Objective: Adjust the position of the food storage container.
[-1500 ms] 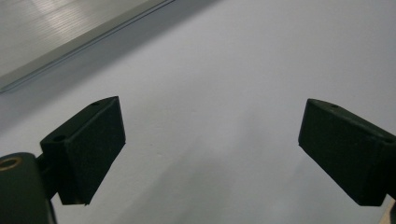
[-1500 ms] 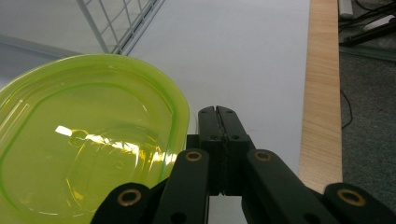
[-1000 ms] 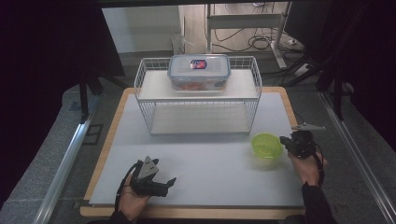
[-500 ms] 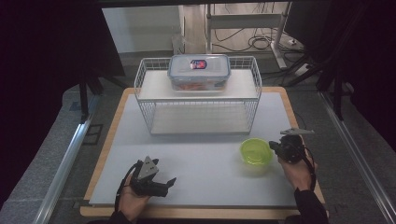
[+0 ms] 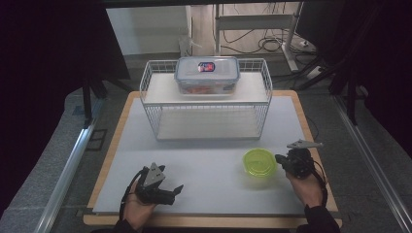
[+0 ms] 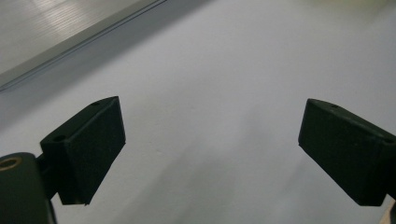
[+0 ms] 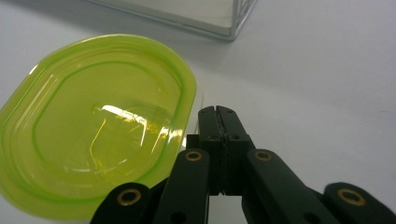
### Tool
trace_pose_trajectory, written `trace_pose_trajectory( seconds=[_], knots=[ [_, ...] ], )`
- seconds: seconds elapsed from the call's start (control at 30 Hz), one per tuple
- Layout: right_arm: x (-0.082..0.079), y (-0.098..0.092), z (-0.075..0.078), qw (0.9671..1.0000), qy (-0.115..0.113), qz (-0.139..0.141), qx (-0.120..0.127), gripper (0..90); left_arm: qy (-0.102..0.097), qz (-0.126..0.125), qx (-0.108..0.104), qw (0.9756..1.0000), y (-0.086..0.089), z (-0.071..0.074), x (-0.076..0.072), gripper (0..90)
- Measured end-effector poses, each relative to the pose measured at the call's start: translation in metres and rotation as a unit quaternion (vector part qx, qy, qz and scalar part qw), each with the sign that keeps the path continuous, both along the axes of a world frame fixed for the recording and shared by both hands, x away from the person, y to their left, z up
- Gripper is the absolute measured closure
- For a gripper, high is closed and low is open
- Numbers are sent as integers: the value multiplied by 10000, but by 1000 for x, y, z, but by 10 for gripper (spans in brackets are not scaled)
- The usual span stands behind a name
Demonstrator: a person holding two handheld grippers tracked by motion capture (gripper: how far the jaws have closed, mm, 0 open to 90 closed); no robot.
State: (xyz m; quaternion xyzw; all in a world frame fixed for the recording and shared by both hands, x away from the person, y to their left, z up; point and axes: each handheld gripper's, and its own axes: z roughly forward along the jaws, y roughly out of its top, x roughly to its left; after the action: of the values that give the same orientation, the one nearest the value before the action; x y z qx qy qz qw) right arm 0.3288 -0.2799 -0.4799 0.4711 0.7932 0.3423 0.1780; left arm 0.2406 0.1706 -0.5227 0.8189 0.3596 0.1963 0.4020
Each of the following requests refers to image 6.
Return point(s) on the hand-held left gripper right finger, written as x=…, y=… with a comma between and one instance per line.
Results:
x=345, y=149

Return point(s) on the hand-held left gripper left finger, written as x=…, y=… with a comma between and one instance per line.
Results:
x=90, y=146

